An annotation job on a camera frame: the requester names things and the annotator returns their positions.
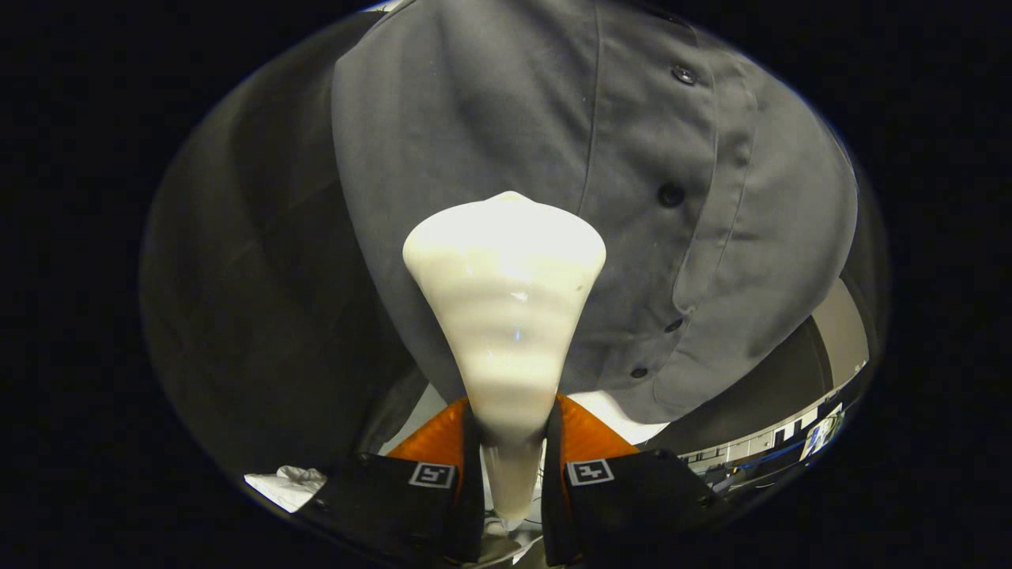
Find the white mannequin torso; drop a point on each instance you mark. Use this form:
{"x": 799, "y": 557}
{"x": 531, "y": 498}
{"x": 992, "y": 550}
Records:
{"x": 617, "y": 415}

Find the grey cabinet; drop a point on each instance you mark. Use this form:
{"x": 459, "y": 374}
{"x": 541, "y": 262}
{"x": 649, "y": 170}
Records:
{"x": 842, "y": 340}

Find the cluttered white desk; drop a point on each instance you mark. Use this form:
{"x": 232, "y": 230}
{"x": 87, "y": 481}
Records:
{"x": 822, "y": 435}

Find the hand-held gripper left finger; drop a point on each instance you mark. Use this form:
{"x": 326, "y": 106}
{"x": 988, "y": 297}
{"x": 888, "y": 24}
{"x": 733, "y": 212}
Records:
{"x": 473, "y": 506}

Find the white garment steamer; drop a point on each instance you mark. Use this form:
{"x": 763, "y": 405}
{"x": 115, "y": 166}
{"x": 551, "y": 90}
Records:
{"x": 506, "y": 300}

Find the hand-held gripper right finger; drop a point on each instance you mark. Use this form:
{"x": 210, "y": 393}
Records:
{"x": 553, "y": 514}

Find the crumpled white cloth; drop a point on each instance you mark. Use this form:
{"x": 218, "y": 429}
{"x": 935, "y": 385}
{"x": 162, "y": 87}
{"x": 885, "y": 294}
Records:
{"x": 285, "y": 488}

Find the grey button shirt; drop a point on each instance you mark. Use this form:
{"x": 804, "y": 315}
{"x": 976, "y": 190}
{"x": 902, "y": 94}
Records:
{"x": 514, "y": 103}

